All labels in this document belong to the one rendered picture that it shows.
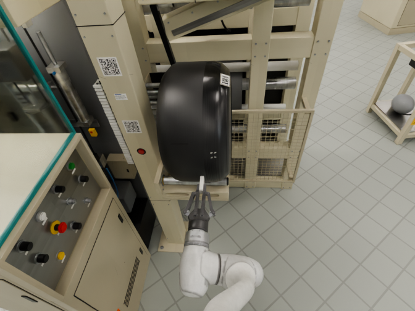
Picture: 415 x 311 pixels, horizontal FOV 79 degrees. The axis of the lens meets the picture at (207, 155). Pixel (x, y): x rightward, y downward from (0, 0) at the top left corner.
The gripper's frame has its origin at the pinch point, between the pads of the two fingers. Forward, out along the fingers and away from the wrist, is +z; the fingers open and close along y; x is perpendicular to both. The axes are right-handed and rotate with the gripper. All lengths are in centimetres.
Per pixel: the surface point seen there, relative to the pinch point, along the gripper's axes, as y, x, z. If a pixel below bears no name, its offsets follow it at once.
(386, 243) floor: -128, 112, 14
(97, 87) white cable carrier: 41, -30, 27
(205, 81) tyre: -2.5, -31.5, 27.4
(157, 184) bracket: 24.6, 16.1, 8.4
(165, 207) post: 31, 57, 14
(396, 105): -182, 107, 157
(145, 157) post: 31.9, 10.1, 20.8
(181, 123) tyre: 6.2, -24.4, 12.4
